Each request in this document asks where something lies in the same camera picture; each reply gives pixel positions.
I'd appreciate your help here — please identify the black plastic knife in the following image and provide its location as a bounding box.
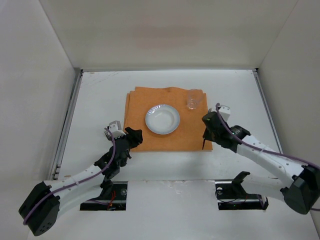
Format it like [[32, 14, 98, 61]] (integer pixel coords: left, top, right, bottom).
[[202, 136, 207, 150]]

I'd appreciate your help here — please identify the white round plate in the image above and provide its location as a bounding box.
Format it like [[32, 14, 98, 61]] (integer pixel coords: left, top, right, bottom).
[[145, 104, 180, 135]]

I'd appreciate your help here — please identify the orange cloth placemat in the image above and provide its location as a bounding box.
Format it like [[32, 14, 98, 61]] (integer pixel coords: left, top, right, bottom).
[[124, 86, 213, 152]]

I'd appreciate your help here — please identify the clear plastic cup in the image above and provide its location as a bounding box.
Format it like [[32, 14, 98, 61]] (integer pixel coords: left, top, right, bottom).
[[186, 89, 204, 110]]

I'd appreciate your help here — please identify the black plastic fork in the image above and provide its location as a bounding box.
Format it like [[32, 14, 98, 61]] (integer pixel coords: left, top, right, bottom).
[[103, 127, 114, 141]]

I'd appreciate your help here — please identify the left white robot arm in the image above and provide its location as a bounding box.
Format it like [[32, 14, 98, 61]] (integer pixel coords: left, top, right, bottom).
[[18, 121, 143, 237]]

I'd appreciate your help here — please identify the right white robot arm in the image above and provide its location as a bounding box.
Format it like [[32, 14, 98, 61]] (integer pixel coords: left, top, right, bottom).
[[202, 111, 320, 215]]

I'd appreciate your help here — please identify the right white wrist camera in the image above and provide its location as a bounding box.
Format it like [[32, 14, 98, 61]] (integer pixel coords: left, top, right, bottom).
[[206, 104, 231, 123]]

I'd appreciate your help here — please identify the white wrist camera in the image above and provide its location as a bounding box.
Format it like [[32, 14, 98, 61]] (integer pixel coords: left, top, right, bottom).
[[206, 104, 231, 123], [107, 120, 126, 139]]

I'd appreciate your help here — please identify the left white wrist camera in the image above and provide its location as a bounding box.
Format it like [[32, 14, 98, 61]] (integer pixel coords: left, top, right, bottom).
[[107, 120, 126, 139]]

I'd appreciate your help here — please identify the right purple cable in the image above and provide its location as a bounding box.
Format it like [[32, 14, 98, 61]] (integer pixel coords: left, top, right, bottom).
[[215, 102, 320, 212]]

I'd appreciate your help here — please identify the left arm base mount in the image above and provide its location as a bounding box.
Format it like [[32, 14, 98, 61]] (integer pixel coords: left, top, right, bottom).
[[79, 181, 128, 212]]

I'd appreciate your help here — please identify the right aluminium rail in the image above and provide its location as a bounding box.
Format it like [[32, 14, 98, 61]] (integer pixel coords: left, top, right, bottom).
[[252, 68, 283, 153]]

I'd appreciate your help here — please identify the aluminium rail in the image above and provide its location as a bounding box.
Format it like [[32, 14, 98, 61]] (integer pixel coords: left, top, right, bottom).
[[252, 68, 283, 153], [46, 67, 83, 180]]

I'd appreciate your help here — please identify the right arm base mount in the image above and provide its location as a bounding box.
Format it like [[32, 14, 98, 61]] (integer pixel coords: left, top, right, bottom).
[[215, 180, 269, 211]]

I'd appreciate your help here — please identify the left aluminium rail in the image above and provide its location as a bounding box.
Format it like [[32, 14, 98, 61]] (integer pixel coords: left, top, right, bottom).
[[46, 67, 83, 180]]

